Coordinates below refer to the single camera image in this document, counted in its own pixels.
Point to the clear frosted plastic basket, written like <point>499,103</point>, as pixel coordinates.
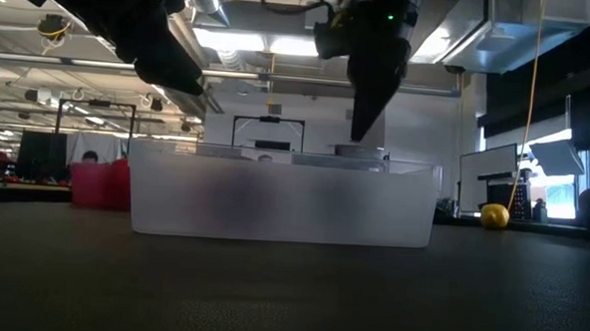
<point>323,206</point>

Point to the white board panel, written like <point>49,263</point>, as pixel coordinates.
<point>487,166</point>

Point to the black mesh box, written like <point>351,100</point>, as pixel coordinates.
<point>520,200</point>

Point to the grey round pot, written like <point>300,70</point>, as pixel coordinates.
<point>360,152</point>

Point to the black gantry frame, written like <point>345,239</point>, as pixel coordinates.
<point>269,119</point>

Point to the silver ribbed ventilation duct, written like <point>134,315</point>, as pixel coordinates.
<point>170,102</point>

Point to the dark bottle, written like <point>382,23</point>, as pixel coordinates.
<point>540,211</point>

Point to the grey tilted panel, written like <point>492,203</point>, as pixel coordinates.
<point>557,157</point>

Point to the black monitor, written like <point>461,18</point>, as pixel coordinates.
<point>41,154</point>

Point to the pink plastic basket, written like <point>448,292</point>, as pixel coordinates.
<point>92,186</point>

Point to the grey horizontal ceiling pipe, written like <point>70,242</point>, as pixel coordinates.
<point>279,77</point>

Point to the bright ceiling light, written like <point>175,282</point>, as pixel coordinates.
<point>260,41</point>

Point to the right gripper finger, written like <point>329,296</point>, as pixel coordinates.
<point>391,70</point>
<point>363,88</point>

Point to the yellow lemon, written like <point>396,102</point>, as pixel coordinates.
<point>495,215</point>

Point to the person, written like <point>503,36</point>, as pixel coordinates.
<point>265,158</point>
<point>90,157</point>

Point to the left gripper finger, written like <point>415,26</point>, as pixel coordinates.
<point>161,40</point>
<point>174,83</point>

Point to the large rectangular metal duct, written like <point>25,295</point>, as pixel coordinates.
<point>520,40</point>

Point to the dark red apple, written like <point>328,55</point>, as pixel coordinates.
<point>243,198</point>

